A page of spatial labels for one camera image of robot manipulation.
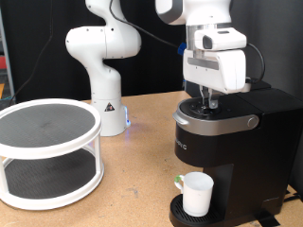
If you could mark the black curtain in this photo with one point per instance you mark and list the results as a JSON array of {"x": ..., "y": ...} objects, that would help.
[{"x": 31, "y": 47}]

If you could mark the grey metal frame post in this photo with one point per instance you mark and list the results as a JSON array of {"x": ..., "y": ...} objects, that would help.
[{"x": 8, "y": 63}]

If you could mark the white two-tier turntable shelf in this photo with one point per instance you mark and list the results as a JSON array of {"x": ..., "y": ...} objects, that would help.
[{"x": 38, "y": 151}]

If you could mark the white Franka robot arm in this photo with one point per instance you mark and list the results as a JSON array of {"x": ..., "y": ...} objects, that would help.
[{"x": 104, "y": 78}]

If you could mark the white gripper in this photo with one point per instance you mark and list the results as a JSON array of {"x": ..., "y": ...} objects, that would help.
[{"x": 217, "y": 72}]

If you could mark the black Keurig coffee machine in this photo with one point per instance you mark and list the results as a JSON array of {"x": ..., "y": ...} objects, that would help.
[{"x": 246, "y": 142}]

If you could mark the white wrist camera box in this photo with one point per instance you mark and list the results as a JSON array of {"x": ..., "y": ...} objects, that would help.
[{"x": 221, "y": 39}]

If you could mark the black tape strip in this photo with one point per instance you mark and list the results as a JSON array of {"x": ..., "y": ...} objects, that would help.
[{"x": 268, "y": 220}]

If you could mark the grey partition panel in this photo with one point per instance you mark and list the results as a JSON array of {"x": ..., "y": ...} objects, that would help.
[{"x": 277, "y": 31}]

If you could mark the red background object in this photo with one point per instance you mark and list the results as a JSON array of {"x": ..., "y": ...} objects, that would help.
[{"x": 2, "y": 61}]

